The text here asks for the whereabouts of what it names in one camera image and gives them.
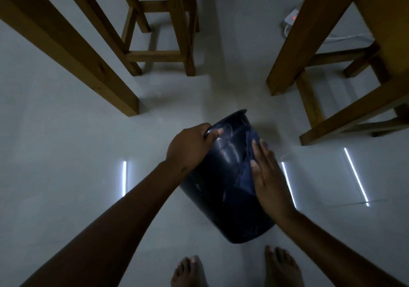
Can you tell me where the person's left hand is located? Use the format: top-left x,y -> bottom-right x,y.
166,123 -> 224,177

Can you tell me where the person's right hand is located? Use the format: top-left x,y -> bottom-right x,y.
251,138 -> 300,225

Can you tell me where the dark blue plastic bucket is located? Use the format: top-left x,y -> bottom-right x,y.
179,109 -> 277,244

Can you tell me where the person's left forearm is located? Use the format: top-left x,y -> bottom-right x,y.
19,161 -> 190,287

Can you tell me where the person's right forearm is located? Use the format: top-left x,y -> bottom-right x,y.
277,211 -> 407,287

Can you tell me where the wooden stool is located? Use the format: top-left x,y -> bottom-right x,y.
56,0 -> 200,77
295,41 -> 409,146

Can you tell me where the person's right foot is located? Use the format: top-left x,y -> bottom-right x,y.
264,245 -> 305,287

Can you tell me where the person's foot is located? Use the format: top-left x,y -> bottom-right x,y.
264,245 -> 305,287
171,255 -> 209,287

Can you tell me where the person's left foot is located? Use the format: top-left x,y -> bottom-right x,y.
171,255 -> 209,287

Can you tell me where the wooden table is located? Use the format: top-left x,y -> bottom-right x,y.
0,0 -> 140,117
266,0 -> 409,97

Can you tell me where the white power strip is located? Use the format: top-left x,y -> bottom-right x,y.
281,7 -> 303,38

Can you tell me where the white power cable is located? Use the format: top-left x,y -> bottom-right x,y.
325,33 -> 375,43

